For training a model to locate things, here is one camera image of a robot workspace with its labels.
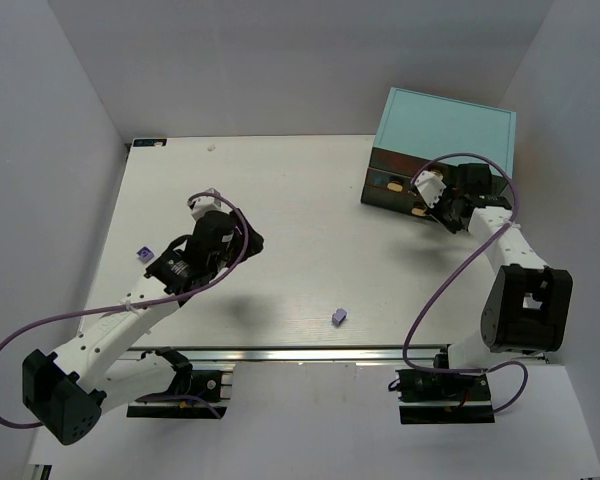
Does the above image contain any lilac lego piece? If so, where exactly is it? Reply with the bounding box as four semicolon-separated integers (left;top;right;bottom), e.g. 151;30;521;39
331;308;347;327

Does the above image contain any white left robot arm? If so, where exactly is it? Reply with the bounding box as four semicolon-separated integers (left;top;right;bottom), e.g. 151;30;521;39
22;210;264;446

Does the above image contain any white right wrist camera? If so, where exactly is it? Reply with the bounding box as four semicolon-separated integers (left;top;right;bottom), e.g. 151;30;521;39
411;170;447;208

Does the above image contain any purple lego piece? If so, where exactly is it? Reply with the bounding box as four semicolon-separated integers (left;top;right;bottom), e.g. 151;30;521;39
136;246;154;264

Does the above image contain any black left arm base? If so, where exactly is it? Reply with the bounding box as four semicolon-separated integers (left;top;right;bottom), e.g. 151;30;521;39
126;363;234;420

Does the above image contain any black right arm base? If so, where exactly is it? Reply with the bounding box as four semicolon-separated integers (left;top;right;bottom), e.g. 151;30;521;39
388;369;495;425

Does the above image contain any teal drawer organizer box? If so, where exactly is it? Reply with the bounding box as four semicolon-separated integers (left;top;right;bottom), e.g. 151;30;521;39
361;87;517;216

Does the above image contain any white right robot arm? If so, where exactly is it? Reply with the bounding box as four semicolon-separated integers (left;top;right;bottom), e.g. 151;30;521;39
414;163;573;370

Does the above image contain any dark corner label sticker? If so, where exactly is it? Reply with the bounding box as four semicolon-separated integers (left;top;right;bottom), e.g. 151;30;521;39
131;138;167;148

